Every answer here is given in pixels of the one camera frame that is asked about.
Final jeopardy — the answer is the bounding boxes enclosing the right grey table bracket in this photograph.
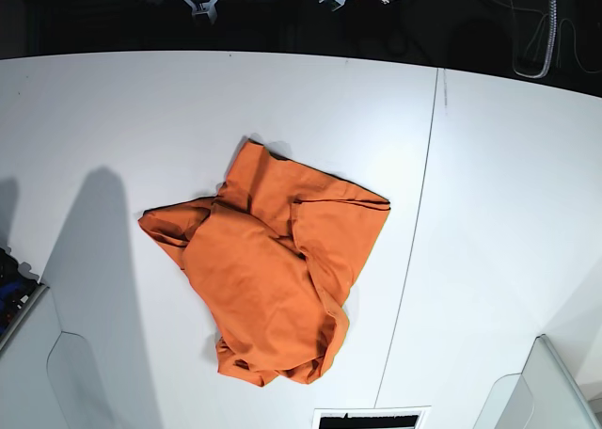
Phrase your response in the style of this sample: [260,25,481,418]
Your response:
[474,335,601,429]

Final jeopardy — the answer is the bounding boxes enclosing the blue black cable clutter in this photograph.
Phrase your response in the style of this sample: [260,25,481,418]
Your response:
[0,249,40,335]

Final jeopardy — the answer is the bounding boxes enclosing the corrugated grey hose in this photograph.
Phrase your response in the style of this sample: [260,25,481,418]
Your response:
[512,0,559,79]

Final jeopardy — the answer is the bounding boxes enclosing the orange t-shirt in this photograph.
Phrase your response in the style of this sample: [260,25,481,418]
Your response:
[138,140,390,387]

